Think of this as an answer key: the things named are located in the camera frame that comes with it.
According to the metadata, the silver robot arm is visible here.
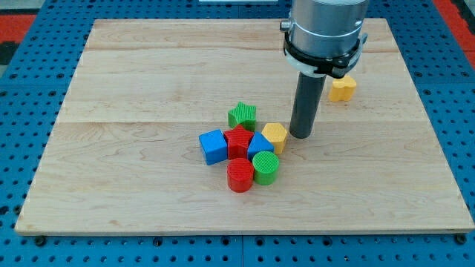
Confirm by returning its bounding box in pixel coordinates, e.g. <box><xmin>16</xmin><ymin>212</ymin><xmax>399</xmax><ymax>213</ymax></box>
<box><xmin>280</xmin><ymin>0</ymin><xmax>369</xmax><ymax>58</ymax></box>

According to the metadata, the red star block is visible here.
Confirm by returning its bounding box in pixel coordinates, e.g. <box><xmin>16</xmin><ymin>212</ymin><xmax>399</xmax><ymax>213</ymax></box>
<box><xmin>223</xmin><ymin>125</ymin><xmax>254</xmax><ymax>159</ymax></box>

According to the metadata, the green star block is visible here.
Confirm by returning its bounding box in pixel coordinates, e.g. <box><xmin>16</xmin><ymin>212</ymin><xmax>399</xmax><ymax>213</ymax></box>
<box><xmin>228</xmin><ymin>102</ymin><xmax>257</xmax><ymax>132</ymax></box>

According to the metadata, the blue triangle block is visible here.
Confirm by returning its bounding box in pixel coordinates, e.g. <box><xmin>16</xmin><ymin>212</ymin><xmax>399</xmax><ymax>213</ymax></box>
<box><xmin>247</xmin><ymin>131</ymin><xmax>275</xmax><ymax>161</ymax></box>

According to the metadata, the blue cube block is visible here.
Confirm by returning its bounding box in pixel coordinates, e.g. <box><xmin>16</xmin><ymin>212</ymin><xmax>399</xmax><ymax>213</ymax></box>
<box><xmin>198</xmin><ymin>129</ymin><xmax>228</xmax><ymax>165</ymax></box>

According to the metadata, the yellow hexagon block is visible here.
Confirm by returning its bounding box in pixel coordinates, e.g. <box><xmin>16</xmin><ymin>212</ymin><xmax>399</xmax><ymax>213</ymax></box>
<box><xmin>261</xmin><ymin>122</ymin><xmax>288</xmax><ymax>154</ymax></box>

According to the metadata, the red cylinder block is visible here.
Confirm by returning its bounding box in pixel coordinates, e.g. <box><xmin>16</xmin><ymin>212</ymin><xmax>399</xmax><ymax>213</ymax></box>
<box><xmin>226</xmin><ymin>158</ymin><xmax>254</xmax><ymax>193</ymax></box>

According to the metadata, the green cylinder block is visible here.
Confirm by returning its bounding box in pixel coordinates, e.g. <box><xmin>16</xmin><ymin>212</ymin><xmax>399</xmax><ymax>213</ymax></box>
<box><xmin>252</xmin><ymin>151</ymin><xmax>280</xmax><ymax>185</ymax></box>

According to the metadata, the dark grey cylindrical pointer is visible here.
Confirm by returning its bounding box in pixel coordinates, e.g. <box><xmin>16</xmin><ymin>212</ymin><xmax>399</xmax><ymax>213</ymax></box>
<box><xmin>289</xmin><ymin>73</ymin><xmax>326</xmax><ymax>139</ymax></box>

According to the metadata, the yellow heart block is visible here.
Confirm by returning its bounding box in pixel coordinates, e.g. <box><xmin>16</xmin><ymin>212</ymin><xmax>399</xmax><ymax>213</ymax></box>
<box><xmin>327</xmin><ymin>76</ymin><xmax>357</xmax><ymax>102</ymax></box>

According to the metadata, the light wooden board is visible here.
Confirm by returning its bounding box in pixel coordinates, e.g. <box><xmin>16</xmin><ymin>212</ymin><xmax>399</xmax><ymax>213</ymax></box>
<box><xmin>15</xmin><ymin>19</ymin><xmax>474</xmax><ymax>236</ymax></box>

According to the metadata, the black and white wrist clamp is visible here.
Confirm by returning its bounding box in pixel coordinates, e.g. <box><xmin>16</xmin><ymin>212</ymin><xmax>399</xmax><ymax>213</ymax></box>
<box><xmin>283</xmin><ymin>33</ymin><xmax>368</xmax><ymax>79</ymax></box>

